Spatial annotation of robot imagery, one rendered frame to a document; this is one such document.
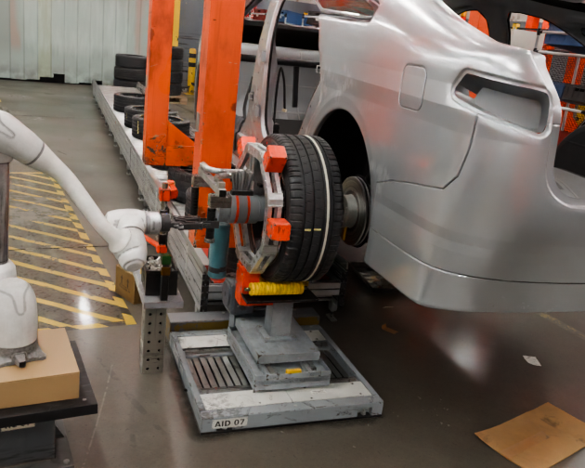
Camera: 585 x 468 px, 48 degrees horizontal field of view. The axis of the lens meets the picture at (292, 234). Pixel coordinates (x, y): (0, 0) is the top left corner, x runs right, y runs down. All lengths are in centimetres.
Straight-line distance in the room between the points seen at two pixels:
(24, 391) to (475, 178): 164
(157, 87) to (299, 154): 252
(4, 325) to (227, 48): 158
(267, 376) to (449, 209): 120
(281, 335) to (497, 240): 132
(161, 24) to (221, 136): 199
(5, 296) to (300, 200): 114
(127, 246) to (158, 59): 279
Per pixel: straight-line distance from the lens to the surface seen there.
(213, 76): 317
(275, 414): 287
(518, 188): 214
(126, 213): 260
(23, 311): 245
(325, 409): 295
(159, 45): 507
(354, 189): 302
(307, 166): 269
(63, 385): 246
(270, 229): 260
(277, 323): 310
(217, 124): 321
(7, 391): 244
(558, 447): 324
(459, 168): 216
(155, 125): 513
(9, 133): 233
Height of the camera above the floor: 160
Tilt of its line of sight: 17 degrees down
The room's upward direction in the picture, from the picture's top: 7 degrees clockwise
